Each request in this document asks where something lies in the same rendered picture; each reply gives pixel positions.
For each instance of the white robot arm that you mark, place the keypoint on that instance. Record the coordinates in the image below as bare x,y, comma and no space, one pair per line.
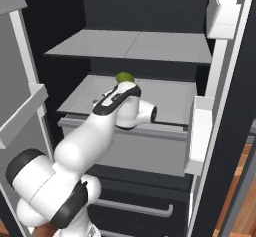
83,141

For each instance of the grey fridge shelf above drawer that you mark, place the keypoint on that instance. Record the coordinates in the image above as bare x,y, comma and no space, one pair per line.
166,97

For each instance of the grey fridge crisper drawer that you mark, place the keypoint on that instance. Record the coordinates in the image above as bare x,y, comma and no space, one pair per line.
150,151

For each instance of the large grey fridge shelf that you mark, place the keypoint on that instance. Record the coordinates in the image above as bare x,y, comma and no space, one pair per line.
133,46

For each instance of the right fridge door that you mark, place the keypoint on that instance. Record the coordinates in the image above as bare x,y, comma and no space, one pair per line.
233,114

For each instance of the fridge door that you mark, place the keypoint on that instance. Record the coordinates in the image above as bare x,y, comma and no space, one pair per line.
13,64
233,114

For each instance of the black fridge body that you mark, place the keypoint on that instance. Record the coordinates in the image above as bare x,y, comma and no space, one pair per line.
60,14

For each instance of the left fridge door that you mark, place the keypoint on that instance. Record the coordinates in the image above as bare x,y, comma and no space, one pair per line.
13,64

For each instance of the green round fruit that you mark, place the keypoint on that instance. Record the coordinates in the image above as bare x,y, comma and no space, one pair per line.
124,77

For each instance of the tall white door bin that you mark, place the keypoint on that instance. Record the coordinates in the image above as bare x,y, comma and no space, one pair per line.
200,131

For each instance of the black freezer drawer front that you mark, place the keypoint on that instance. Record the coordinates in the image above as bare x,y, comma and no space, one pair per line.
146,191

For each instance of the wide grey door bin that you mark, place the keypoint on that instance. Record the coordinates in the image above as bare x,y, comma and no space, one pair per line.
20,117

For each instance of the small white door bin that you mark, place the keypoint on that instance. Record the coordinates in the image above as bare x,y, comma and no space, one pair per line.
221,14

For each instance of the narrow grey door bin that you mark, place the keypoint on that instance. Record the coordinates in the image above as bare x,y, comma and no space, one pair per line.
11,1

